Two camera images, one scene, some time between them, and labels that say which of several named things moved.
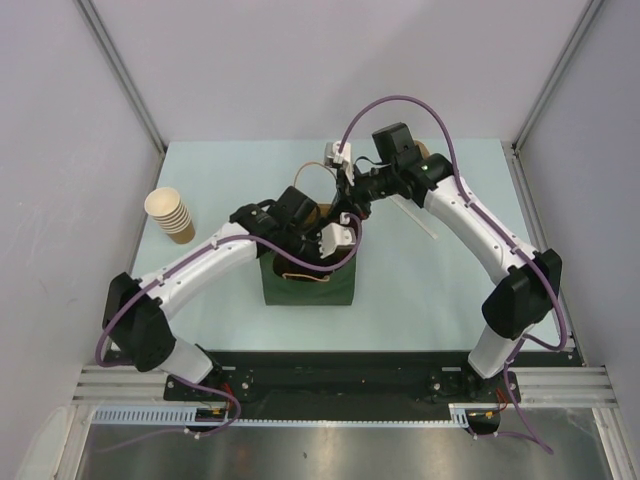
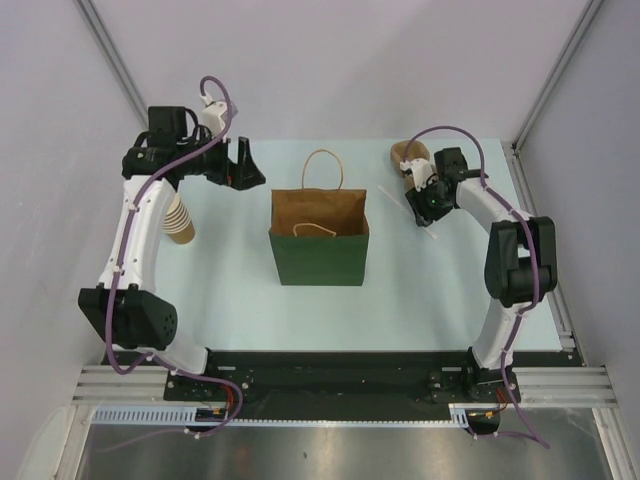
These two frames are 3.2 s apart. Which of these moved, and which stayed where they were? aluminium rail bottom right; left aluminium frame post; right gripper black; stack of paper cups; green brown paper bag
Moved: right gripper black; green brown paper bag
Stayed: left aluminium frame post; stack of paper cups; aluminium rail bottom right
